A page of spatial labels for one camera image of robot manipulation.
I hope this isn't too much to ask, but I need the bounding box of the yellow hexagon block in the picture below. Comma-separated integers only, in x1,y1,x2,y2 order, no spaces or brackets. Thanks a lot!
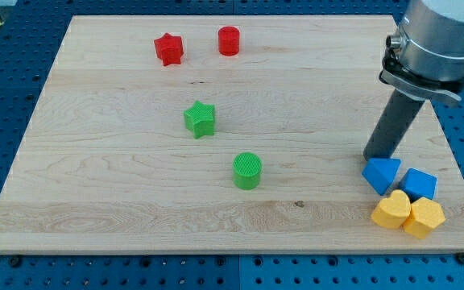
403,197,446,239

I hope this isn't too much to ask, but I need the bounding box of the green cylinder block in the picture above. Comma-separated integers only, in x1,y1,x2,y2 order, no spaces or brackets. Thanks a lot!
233,152,263,190

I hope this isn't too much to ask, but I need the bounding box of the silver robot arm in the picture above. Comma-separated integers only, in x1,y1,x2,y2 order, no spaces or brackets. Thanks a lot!
379,0,464,106

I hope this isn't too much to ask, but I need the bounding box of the blue cube block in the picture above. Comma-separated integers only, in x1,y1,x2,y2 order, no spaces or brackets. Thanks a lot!
399,168,437,201

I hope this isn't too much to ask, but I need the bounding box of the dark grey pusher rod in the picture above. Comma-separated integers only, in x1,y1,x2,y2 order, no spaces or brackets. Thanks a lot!
363,89,425,160

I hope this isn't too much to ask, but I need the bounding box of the red star block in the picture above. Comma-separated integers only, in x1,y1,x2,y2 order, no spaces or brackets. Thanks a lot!
154,33,184,66

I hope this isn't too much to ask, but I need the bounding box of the red cylinder block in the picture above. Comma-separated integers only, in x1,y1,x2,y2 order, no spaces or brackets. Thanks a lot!
218,26,240,56

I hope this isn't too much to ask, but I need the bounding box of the green star block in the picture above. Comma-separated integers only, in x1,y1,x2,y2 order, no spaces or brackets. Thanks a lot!
184,101,215,139

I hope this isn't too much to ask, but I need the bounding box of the blue triangle block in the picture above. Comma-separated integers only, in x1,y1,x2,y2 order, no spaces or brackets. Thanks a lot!
362,158,401,196

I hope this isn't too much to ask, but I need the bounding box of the wooden board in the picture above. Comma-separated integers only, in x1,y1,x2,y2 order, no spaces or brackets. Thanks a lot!
0,15,464,255

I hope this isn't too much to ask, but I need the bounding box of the yellow heart block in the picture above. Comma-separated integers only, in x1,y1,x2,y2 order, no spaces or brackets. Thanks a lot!
371,189,411,229

